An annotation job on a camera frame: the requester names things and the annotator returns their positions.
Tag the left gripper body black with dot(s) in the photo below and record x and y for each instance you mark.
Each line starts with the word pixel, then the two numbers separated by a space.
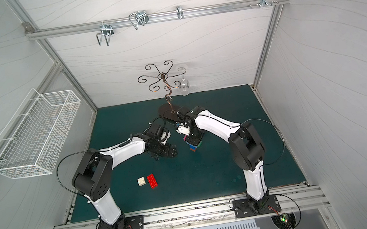
pixel 166 150

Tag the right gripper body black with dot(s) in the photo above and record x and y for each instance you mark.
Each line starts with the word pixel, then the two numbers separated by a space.
pixel 193 139

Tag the red lego brick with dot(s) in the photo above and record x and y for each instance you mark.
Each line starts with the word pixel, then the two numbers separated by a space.
pixel 152 181

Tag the cream square lego brick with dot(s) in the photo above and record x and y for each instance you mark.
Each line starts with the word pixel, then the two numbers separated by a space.
pixel 141 181

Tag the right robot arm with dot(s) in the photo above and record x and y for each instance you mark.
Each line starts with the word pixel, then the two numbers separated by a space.
pixel 244 141

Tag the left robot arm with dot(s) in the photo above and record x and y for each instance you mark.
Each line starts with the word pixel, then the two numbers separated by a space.
pixel 94 174

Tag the bronze scroll cup stand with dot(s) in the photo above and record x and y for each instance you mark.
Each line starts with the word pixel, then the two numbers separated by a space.
pixel 168 110

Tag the clear wine glass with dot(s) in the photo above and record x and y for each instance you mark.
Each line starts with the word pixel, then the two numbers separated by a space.
pixel 184 83

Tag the metal single hook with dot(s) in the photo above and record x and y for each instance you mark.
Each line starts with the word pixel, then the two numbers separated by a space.
pixel 179 12

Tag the metal double hook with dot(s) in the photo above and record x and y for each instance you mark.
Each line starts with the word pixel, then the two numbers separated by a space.
pixel 104 36
pixel 139 18

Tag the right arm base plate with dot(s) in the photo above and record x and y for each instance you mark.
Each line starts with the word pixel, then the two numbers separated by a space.
pixel 244 208

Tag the white wire basket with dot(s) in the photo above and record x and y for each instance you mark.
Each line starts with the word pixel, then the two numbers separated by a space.
pixel 33 139

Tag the aluminium front rail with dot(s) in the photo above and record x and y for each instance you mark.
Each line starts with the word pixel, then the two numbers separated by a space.
pixel 217 210

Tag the metal bracket hook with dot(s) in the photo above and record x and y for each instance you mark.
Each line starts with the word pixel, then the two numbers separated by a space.
pixel 263 3

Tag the aluminium cross rail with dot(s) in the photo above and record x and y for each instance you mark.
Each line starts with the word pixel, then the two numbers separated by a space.
pixel 154 18

